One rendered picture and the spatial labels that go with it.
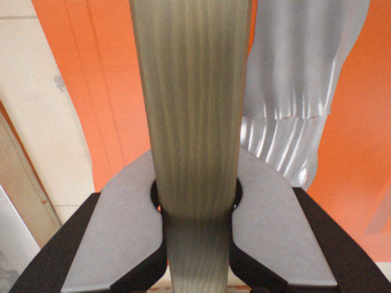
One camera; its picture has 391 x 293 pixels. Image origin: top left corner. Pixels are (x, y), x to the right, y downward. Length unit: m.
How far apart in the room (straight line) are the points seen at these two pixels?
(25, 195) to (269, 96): 0.22
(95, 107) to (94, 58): 0.04
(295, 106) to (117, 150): 0.15
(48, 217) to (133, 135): 0.13
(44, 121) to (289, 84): 0.19
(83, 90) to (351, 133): 0.22
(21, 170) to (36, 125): 0.04
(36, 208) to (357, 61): 0.29
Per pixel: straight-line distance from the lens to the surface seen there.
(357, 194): 0.28
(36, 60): 0.20
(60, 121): 0.21
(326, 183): 0.25
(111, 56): 0.17
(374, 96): 0.22
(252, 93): 0.17
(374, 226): 0.33
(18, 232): 0.26
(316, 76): 0.18
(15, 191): 0.23
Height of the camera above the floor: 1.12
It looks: 60 degrees down
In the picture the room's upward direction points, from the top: 179 degrees clockwise
